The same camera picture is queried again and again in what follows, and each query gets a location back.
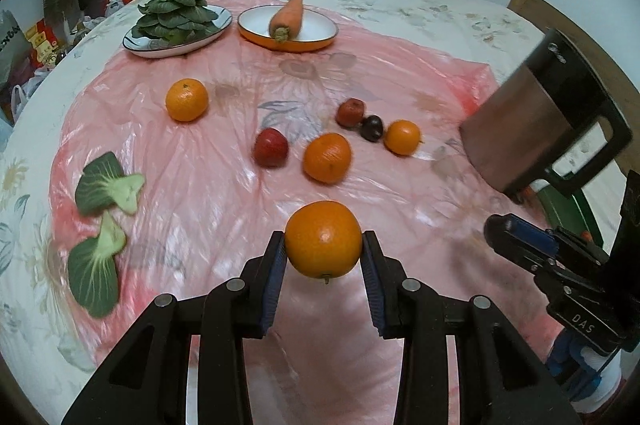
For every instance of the bok choy leaf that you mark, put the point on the bok choy leaf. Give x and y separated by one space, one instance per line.
95 270
102 187

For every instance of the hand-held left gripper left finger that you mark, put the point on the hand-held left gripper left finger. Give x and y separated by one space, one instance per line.
274 285

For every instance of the pink plastic sheet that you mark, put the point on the pink plastic sheet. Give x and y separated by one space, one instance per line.
210 185

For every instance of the red apple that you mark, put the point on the red apple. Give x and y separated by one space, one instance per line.
271 148

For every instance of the smooth orange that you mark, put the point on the smooth orange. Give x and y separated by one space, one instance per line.
323 239

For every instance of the yellow and red box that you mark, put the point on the yellow and red box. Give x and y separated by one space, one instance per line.
42 42

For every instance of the small orange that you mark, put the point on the small orange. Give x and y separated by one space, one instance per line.
402 137

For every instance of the dimpled mandarin orange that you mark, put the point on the dimpled mandarin orange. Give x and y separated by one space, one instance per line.
186 100

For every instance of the white plastic bag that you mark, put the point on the white plastic bag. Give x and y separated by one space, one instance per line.
25 95

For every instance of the person's right hand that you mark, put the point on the person's right hand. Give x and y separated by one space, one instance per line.
575 365

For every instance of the orange rimmed plate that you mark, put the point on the orange rimmed plate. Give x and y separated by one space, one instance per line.
315 30

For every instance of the carrot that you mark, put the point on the carrot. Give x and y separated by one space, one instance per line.
287 19

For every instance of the dark plum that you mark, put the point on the dark plum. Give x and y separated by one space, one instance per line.
373 128

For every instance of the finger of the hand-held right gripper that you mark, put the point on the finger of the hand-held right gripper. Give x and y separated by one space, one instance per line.
525 237

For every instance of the green stool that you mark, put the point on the green stool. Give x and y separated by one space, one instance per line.
567 210

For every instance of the white printed sack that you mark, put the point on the white printed sack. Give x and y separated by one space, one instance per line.
11 42

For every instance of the reddish brown fruit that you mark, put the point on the reddish brown fruit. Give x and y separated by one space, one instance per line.
350 112

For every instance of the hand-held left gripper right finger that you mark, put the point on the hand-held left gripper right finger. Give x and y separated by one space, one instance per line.
374 290

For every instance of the bok choy pile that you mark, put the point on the bok choy pile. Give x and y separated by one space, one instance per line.
172 17

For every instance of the patterned white plate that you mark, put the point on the patterned white plate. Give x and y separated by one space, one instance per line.
210 30

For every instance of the large dimpled orange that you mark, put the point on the large dimpled orange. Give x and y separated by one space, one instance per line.
327 157

